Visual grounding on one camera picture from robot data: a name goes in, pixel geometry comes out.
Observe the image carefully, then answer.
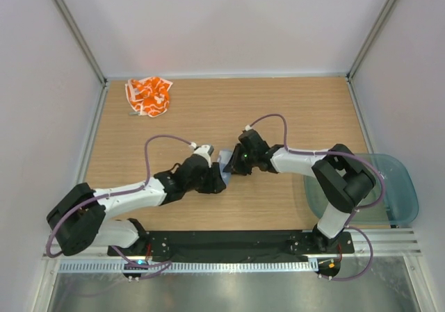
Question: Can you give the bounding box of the blue bear towel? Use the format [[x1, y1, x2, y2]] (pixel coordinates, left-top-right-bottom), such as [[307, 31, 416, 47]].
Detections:
[[217, 149, 232, 186]]

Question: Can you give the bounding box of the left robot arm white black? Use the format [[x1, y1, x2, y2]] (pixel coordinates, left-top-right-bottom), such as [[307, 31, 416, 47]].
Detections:
[[47, 152, 229, 256]]

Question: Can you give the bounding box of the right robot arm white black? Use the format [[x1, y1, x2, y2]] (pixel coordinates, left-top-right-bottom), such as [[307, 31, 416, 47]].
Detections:
[[223, 128, 376, 254]]

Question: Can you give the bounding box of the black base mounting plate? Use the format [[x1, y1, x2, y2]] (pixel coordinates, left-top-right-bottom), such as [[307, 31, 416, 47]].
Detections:
[[120, 230, 355, 263]]

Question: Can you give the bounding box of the orange white patterned towel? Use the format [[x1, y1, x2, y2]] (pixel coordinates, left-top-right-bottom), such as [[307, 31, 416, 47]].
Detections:
[[124, 76, 173, 118]]

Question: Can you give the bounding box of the clear teal plastic container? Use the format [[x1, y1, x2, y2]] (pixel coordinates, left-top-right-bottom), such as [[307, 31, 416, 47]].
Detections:
[[303, 154, 419, 226]]

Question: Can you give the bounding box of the white slotted cable duct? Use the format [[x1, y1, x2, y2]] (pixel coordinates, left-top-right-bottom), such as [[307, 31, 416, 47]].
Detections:
[[58, 258, 318, 274]]

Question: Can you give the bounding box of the aluminium frame rail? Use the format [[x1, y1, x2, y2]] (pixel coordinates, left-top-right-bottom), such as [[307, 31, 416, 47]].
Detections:
[[56, 229, 423, 260]]

